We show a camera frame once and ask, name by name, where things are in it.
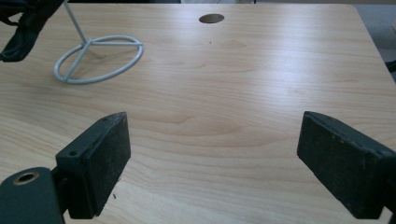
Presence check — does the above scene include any white wire display rack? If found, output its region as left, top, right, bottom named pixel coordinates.
left=52, top=0, right=145, bottom=86

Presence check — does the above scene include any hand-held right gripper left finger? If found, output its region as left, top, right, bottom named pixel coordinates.
left=55, top=111, right=132, bottom=220

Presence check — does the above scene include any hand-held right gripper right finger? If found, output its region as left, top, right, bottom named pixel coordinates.
left=296, top=110, right=396, bottom=220

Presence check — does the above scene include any black bow tie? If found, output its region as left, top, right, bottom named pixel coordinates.
left=0, top=0, right=65, bottom=63

